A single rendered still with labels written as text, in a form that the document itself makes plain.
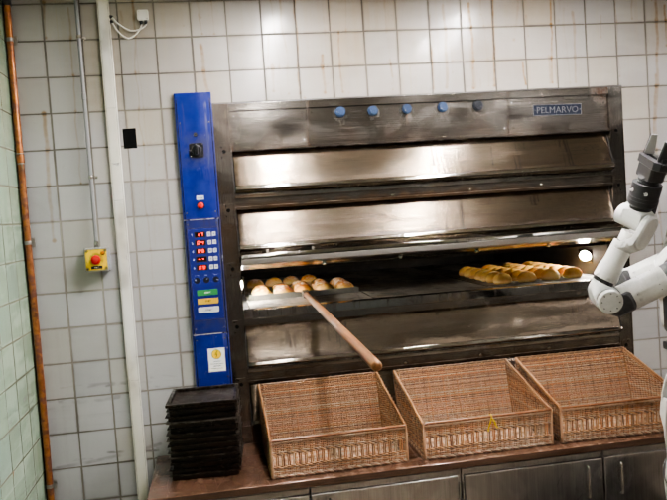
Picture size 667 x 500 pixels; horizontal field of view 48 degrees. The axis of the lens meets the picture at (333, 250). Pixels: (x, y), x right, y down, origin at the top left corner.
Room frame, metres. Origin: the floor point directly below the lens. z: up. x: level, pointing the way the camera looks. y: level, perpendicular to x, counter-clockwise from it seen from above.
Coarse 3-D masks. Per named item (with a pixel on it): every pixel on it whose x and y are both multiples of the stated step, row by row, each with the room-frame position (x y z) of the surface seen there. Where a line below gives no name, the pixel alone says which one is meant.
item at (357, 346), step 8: (304, 296) 3.60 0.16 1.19; (312, 296) 3.44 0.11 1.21; (312, 304) 3.27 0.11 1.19; (320, 304) 3.14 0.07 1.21; (320, 312) 2.99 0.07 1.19; (328, 312) 2.85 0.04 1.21; (328, 320) 2.76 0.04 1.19; (336, 320) 2.65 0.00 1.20; (336, 328) 2.54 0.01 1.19; (344, 328) 2.46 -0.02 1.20; (344, 336) 2.37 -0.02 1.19; (352, 336) 2.31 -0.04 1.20; (352, 344) 2.22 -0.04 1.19; (360, 344) 2.17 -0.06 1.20; (360, 352) 2.09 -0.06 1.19; (368, 352) 2.04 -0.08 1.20; (368, 360) 1.97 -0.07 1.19; (376, 360) 1.93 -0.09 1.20; (376, 368) 1.92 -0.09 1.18
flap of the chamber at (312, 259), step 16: (496, 240) 3.33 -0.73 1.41; (512, 240) 3.34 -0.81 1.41; (528, 240) 3.35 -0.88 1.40; (544, 240) 3.36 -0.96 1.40; (560, 240) 3.38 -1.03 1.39; (576, 240) 3.44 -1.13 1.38; (592, 240) 3.51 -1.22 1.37; (608, 240) 3.58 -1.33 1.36; (288, 256) 3.19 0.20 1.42; (304, 256) 3.20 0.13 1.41; (320, 256) 3.21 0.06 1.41; (336, 256) 3.22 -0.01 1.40; (352, 256) 3.23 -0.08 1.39; (368, 256) 3.27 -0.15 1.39; (384, 256) 3.34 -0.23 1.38; (416, 256) 3.46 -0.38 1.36
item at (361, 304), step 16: (496, 288) 3.50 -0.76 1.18; (512, 288) 3.49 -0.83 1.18; (528, 288) 3.51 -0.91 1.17; (544, 288) 3.52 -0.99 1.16; (560, 288) 3.53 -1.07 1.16; (576, 288) 3.54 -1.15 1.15; (304, 304) 3.40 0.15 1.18; (336, 304) 3.36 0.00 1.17; (352, 304) 3.38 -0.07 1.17; (368, 304) 3.39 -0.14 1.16; (384, 304) 3.40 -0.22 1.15; (400, 304) 3.41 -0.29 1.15; (416, 304) 3.42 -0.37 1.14
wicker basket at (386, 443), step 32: (288, 384) 3.29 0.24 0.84; (320, 384) 3.31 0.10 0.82; (352, 384) 3.33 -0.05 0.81; (288, 416) 3.25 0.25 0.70; (320, 416) 3.27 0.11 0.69; (384, 416) 3.25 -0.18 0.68; (288, 448) 3.15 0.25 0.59; (320, 448) 2.85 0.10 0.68; (352, 448) 3.09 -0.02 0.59; (384, 448) 3.07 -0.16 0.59
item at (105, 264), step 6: (84, 252) 3.13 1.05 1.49; (90, 252) 3.13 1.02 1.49; (96, 252) 3.14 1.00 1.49; (108, 252) 3.16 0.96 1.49; (84, 258) 3.13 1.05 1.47; (90, 258) 3.13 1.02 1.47; (102, 258) 3.14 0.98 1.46; (108, 258) 3.15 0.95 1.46; (84, 264) 3.13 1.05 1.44; (90, 264) 3.13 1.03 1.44; (102, 264) 3.14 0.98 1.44; (108, 264) 3.15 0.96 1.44; (90, 270) 3.13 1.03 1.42; (96, 270) 3.14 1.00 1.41; (102, 270) 3.14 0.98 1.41; (108, 270) 3.15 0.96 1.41
